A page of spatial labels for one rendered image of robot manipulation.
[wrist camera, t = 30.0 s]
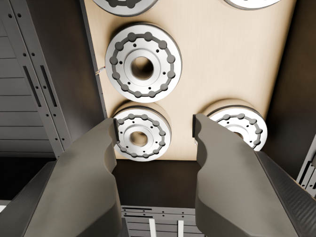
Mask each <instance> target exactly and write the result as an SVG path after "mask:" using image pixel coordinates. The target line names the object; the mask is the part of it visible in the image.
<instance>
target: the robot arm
mask: <svg viewBox="0 0 316 237"><path fill-rule="evenodd" d="M192 138H195V140H196V141H197V162H198V163H199V164H200V166H201V167H202V168H201V169H200V170H199V172H198V174H197V188H196V199H195V222H196V226H197V228H198V229H199V230H200V231H201V232H202V233H203V234H204V235H206V236H207V237H316V199H315V198H314V197H313V196H312V195H311V194H309V193H308V192H307V191H306V190H305V189H304V188H303V187H302V186H301V185H299V184H298V183H297V182H296V181H295V180H294V179H293V178H292V177H291V176H290V175H289V174H288V173H287V172H286V171H284V170H283V169H282V168H281V167H280V166H279V165H278V164H277V163H276V162H274V161H273V160H272V159H271V158H270V157H269V156H268V155H267V154H266V153H264V152H263V151H255V150H254V149H253V148H252V147H251V146H250V145H249V144H248V143H247V142H245V141H244V140H243V139H242V138H241V137H239V136H238V135H237V134H235V133H234V132H232V131H231V130H229V129H227V128H226V127H224V126H222V125H221V124H219V123H217V122H216V121H214V120H212V119H211V118H209V117H207V116H206V115H204V114H202V113H198V114H193V115H192ZM117 142H119V128H118V121H117V118H107V119H105V120H104V121H102V122H101V123H99V124H98V125H96V126H95V127H94V128H92V129H91V130H89V131H88V132H87V133H85V134H84V135H82V136H81V137H80V138H78V139H77V140H76V141H75V142H74V143H72V144H71V145H70V146H69V147H68V148H67V149H66V150H65V151H64V152H63V153H62V154H61V156H60V157H59V158H58V159H57V160H56V161H51V162H47V163H46V164H45V165H44V166H43V168H42V169H41V170H40V171H39V172H38V173H37V174H36V175H35V176H34V177H33V178H32V179H31V180H30V181H29V182H28V183H27V184H26V186H25V187H24V188H23V189H22V190H21V191H20V192H19V193H18V194H17V195H16V196H15V197H14V198H13V199H12V200H11V202H10V203H9V204H8V205H7V206H6V207H5V208H4V209H3V210H2V211H1V212H0V237H117V236H118V235H119V233H120V232H121V229H122V218H121V205H120V200H119V194H118V189H117V184H116V180H115V177H114V175H113V174H111V173H112V171H113V169H114V168H115V166H116V164H117V162H116V157H115V152H114V146H115V145H116V144H117Z"/></svg>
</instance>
